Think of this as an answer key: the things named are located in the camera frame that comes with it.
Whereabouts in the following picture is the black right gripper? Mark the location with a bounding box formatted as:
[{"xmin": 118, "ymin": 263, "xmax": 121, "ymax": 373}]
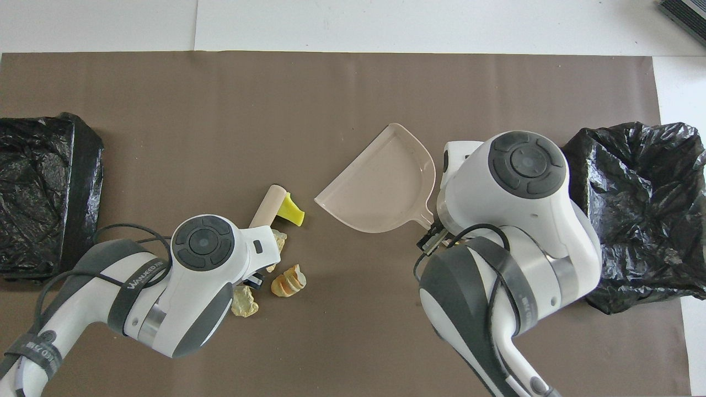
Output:
[{"xmin": 415, "ymin": 219, "xmax": 450, "ymax": 255}]

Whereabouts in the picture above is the pale ridged foam chunk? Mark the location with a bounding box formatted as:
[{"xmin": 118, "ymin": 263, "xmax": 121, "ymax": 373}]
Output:
[
  {"xmin": 266, "ymin": 229, "xmax": 288, "ymax": 274},
  {"xmin": 231, "ymin": 284, "xmax": 260, "ymax": 318}
]

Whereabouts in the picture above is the orange striped toy croissant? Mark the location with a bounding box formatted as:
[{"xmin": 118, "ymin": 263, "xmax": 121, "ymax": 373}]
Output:
[{"xmin": 270, "ymin": 264, "xmax": 307, "ymax": 298}]

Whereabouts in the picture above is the beige plastic dustpan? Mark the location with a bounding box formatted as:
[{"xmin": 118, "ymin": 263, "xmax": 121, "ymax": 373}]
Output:
[{"xmin": 314, "ymin": 122, "xmax": 437, "ymax": 234}]

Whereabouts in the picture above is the yellow sponge piece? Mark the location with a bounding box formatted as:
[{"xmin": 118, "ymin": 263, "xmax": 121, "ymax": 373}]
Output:
[{"xmin": 277, "ymin": 190, "xmax": 306, "ymax": 227}]

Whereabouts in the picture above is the beige hand brush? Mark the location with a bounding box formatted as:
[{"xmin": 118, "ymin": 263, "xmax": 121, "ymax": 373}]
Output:
[{"xmin": 248, "ymin": 184, "xmax": 288, "ymax": 229}]

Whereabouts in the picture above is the bin with black bag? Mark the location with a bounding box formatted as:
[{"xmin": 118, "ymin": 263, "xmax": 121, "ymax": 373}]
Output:
[
  {"xmin": 0, "ymin": 112, "xmax": 105, "ymax": 283},
  {"xmin": 561, "ymin": 121, "xmax": 706, "ymax": 315}
]

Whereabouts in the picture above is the brown paper table mat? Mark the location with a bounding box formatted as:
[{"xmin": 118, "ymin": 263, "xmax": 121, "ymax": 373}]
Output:
[{"xmin": 0, "ymin": 51, "xmax": 691, "ymax": 397}]

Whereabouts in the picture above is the dark ribbed device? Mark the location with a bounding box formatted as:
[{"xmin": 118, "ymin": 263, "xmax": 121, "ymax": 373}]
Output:
[{"xmin": 658, "ymin": 0, "xmax": 706, "ymax": 46}]

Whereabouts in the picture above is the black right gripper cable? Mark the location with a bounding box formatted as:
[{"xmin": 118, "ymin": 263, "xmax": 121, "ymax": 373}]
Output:
[{"xmin": 414, "ymin": 223, "xmax": 511, "ymax": 342}]

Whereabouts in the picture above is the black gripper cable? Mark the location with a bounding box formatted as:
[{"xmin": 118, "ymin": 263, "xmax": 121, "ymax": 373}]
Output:
[
  {"xmin": 34, "ymin": 222, "xmax": 173, "ymax": 326},
  {"xmin": 414, "ymin": 223, "xmax": 511, "ymax": 342}
]

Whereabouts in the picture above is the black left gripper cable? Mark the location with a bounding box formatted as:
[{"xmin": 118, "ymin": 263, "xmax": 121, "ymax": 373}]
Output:
[{"xmin": 34, "ymin": 222, "xmax": 173, "ymax": 326}]

